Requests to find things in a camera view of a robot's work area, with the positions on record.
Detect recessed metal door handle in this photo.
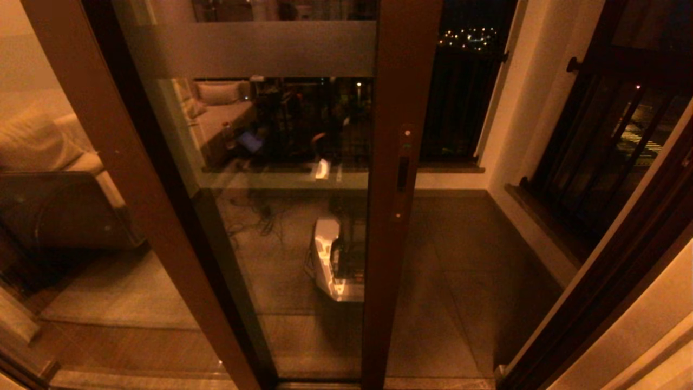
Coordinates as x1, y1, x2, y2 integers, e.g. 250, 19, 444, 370
393, 123, 417, 223

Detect brown framed sliding glass door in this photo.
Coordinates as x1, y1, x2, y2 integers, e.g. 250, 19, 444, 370
111, 0, 444, 388

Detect dark metal floor track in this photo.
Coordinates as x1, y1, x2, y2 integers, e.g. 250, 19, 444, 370
273, 378, 499, 390

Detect brown framed fixed glass panel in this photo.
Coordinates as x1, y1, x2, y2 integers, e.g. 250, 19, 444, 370
0, 0, 279, 390

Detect dark front-load washing machine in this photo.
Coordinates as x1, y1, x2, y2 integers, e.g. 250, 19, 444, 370
0, 171, 144, 282

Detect dark brown door jamb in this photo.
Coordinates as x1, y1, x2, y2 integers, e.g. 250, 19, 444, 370
495, 116, 693, 390

